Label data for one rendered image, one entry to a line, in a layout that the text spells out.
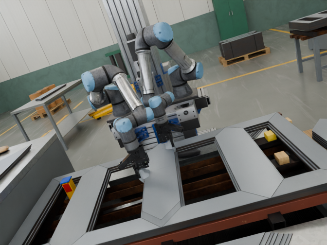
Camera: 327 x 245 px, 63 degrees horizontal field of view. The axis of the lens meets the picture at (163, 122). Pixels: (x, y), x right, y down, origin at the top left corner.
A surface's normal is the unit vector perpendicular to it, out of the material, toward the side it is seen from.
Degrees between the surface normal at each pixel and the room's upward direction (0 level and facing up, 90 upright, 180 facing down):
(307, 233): 0
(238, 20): 90
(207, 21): 90
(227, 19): 90
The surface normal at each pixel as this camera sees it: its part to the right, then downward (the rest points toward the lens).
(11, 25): -0.07, 0.38
